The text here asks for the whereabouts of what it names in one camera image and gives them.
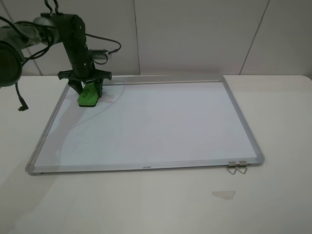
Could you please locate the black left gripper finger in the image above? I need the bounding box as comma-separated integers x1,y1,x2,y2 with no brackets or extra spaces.
94,79,103,97

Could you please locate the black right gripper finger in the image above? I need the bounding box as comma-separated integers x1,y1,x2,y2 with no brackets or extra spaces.
68,80,83,95

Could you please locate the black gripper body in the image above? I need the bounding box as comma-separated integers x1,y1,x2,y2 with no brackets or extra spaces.
58,69,112,82

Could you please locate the green whiteboard eraser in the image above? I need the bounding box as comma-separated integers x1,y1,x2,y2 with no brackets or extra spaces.
77,83,99,107

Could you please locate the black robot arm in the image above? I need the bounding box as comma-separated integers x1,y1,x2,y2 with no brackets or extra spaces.
0,13,112,97

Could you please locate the aluminium framed whiteboard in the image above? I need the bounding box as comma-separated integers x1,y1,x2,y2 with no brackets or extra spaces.
25,75,265,175

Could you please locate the left metal hanging clip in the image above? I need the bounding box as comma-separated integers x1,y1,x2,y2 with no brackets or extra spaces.
226,161,238,175

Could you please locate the metal hanging clip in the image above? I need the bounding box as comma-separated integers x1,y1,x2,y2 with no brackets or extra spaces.
226,161,238,175
236,161,248,175

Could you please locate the right metal hanging clip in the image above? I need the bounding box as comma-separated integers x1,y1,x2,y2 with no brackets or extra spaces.
236,161,248,175

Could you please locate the clear tape piece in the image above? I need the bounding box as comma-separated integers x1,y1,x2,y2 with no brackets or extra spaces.
212,191,236,200

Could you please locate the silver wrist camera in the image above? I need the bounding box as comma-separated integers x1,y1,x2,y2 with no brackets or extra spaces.
89,49,110,65

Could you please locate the black camera cable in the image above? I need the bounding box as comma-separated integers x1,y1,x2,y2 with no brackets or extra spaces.
0,0,122,112

